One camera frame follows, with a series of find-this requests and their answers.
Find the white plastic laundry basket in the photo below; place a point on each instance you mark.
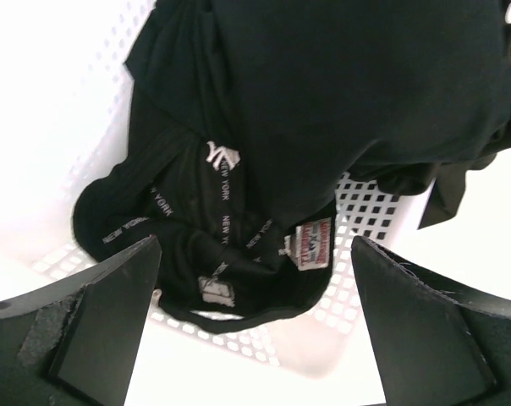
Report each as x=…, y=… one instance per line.
x=64, y=101

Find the black clothes pile in basket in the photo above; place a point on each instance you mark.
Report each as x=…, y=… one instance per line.
x=244, y=116

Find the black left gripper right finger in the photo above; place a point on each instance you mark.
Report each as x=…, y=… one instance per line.
x=436, y=341

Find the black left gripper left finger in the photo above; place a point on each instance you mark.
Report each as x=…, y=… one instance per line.
x=75, y=341

